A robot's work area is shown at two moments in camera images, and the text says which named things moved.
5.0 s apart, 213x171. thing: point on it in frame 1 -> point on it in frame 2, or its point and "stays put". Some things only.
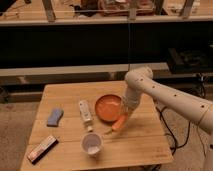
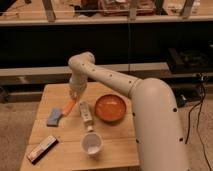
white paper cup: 91,143 stays put
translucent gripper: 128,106 -> 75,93
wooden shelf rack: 99,42 stays put
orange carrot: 119,122 -> 68,107
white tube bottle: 86,115 stays put
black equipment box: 190,61 stays put
